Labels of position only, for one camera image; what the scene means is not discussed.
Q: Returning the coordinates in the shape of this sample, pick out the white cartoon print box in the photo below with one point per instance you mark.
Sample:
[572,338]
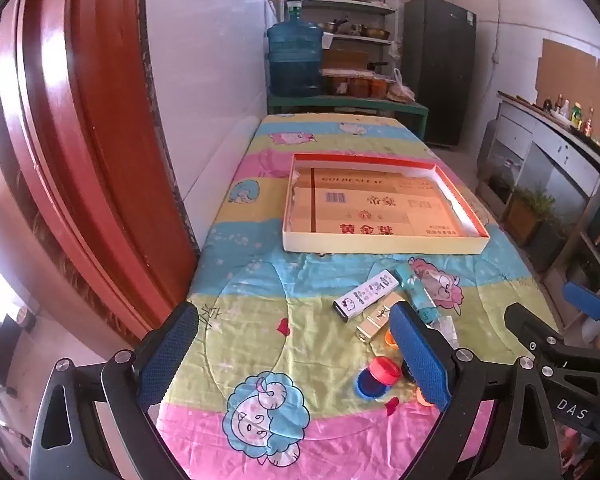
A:
[365,296]

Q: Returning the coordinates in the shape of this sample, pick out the small orange bottle cap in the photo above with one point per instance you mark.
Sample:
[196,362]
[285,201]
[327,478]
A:
[420,396]

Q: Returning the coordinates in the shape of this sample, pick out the shallow cardboard tray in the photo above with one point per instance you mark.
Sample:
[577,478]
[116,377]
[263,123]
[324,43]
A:
[375,210]

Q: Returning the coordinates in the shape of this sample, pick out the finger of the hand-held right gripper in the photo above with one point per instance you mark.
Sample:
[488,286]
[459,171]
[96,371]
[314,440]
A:
[586,302]
[530,327]

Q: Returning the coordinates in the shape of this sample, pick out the teal patterned lighter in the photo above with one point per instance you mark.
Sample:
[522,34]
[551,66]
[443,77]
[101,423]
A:
[420,295]

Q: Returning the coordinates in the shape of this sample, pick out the green low table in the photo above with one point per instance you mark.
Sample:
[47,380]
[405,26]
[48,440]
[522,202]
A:
[350,105]

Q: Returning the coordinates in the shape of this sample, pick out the cardboard box on shelf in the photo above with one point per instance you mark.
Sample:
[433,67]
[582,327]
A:
[345,59]

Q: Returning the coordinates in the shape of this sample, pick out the red bottle cap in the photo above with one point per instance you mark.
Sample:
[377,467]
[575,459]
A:
[386,370]

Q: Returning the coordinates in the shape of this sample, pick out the dark grey refrigerator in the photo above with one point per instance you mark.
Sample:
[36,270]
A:
[437,70]

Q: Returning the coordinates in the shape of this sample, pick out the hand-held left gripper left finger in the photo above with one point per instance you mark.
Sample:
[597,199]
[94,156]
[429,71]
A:
[167,355]

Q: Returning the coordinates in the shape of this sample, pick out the white metal shelf rack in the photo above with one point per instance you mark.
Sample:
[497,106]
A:
[347,5]

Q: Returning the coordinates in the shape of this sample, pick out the red wooden door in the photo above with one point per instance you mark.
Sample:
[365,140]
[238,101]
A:
[80,135]

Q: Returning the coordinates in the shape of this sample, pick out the row of condiment bottles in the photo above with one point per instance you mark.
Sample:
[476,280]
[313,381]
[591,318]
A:
[575,115]

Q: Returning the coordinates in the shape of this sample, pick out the gold lighter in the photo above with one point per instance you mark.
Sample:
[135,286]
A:
[375,322]

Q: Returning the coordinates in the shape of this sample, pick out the dark planter box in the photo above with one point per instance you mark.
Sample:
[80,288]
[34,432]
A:
[547,247]

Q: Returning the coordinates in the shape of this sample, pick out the grey kitchen counter cabinet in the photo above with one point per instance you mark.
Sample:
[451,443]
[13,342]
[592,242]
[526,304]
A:
[555,160]

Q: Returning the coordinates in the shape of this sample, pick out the grey gas cylinder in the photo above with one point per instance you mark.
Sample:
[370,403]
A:
[486,150]

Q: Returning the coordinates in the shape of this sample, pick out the clear crinkled plastic piece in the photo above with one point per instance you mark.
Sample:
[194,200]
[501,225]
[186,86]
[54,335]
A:
[442,331]

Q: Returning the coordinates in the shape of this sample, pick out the cardboard sheets on wall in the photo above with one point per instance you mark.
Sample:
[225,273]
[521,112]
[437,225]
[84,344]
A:
[575,72]

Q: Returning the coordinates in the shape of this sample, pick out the plastic bag of food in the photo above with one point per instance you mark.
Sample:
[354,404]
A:
[400,89]

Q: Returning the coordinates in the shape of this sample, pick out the wooden planter with greens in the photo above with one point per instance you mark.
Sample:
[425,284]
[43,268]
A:
[525,215]

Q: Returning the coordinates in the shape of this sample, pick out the cartoon sheep printed blanket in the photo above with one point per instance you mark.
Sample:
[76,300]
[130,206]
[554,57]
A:
[290,320]

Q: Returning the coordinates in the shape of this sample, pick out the large orange bottle cap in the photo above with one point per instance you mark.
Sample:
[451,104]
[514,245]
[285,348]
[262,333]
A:
[391,338]

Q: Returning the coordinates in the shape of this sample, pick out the black bottle cap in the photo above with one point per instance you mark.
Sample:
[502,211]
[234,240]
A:
[407,371]

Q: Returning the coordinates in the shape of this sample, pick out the blue water jug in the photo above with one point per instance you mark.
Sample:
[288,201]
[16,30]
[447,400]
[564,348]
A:
[294,55]

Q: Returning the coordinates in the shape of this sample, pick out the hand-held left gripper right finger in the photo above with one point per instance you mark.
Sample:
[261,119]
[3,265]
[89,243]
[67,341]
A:
[420,355]

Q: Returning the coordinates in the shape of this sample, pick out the row of orange jars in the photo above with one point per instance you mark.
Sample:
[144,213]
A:
[355,85]

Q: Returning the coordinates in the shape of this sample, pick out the blue bottle cap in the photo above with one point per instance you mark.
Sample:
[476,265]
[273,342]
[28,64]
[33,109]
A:
[367,387]

